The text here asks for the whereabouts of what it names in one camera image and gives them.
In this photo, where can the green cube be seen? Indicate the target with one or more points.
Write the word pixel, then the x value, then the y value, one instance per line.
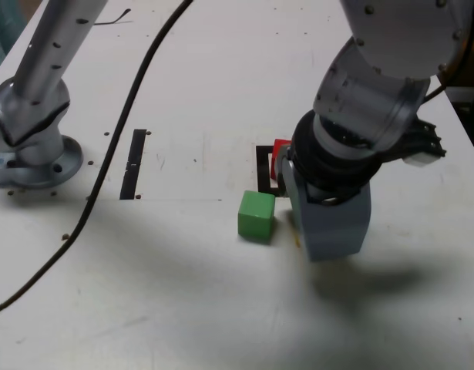
pixel 256 219

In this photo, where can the black tape strip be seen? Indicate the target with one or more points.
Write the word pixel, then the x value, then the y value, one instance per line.
pixel 132 165

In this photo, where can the teal cloth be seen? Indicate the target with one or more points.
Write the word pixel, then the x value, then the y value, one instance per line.
pixel 5 23

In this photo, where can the yellow cube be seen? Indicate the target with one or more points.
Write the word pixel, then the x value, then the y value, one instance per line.
pixel 298 239

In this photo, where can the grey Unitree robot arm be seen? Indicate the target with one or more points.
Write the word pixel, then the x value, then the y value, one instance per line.
pixel 40 77

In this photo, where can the red cube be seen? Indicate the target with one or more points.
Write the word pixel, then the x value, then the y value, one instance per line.
pixel 277 154

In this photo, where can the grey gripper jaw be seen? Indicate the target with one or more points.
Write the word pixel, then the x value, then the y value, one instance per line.
pixel 337 223
pixel 286 169

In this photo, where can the black tape square outline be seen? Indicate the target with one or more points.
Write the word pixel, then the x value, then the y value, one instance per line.
pixel 263 169

